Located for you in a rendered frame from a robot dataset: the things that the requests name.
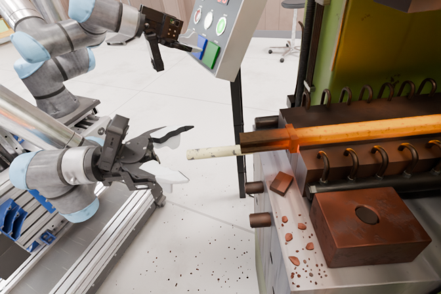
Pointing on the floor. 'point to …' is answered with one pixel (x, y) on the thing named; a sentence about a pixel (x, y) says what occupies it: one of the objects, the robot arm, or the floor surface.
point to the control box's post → (237, 131)
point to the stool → (293, 25)
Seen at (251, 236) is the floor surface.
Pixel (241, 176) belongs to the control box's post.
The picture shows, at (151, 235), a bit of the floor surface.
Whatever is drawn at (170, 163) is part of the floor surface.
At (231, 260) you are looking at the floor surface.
